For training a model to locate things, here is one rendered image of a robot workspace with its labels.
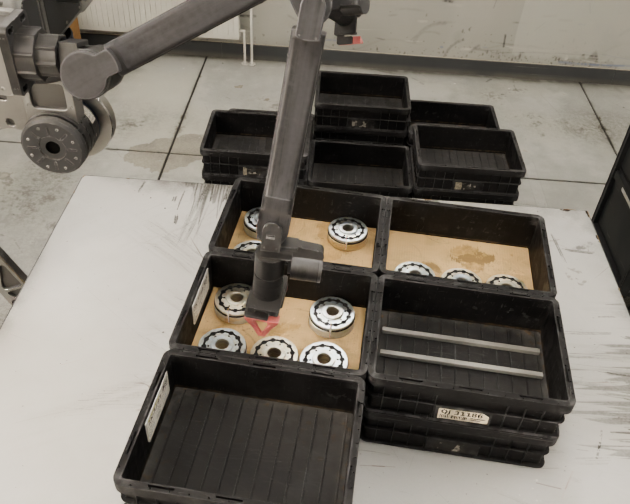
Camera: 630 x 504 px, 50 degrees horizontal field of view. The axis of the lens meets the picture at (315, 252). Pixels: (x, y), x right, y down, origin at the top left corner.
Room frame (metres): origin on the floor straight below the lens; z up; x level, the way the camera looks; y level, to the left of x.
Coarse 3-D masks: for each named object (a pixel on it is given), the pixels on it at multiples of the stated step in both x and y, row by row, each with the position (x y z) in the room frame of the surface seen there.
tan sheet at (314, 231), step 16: (240, 224) 1.39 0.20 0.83; (304, 224) 1.41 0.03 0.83; (320, 224) 1.42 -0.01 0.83; (240, 240) 1.33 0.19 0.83; (256, 240) 1.33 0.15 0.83; (304, 240) 1.35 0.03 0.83; (320, 240) 1.35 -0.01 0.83; (368, 240) 1.36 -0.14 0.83; (336, 256) 1.29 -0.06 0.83; (352, 256) 1.29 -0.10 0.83; (368, 256) 1.30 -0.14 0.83
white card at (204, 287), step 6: (204, 276) 1.10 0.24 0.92; (204, 282) 1.09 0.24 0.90; (204, 288) 1.09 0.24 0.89; (198, 294) 1.04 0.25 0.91; (204, 294) 1.08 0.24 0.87; (198, 300) 1.04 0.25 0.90; (192, 306) 1.00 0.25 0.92; (198, 306) 1.04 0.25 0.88; (192, 312) 1.00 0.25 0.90; (198, 312) 1.03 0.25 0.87
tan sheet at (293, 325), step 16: (208, 304) 1.09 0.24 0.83; (288, 304) 1.11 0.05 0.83; (304, 304) 1.11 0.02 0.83; (208, 320) 1.04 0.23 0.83; (288, 320) 1.06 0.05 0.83; (304, 320) 1.06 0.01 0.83; (256, 336) 1.01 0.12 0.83; (288, 336) 1.01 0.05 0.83; (304, 336) 1.02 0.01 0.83; (320, 336) 1.02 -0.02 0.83; (352, 336) 1.02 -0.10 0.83; (352, 352) 0.98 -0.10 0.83; (352, 368) 0.93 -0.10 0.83
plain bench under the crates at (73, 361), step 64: (128, 192) 1.67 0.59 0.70; (192, 192) 1.69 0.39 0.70; (64, 256) 1.37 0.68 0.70; (128, 256) 1.38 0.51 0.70; (192, 256) 1.40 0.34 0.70; (576, 256) 1.51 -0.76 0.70; (64, 320) 1.13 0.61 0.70; (128, 320) 1.15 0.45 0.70; (576, 320) 1.25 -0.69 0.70; (0, 384) 0.93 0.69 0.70; (64, 384) 0.94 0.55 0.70; (128, 384) 0.95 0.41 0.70; (576, 384) 1.04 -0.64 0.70; (0, 448) 0.77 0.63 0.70; (64, 448) 0.78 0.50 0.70; (384, 448) 0.83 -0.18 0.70; (576, 448) 0.86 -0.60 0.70
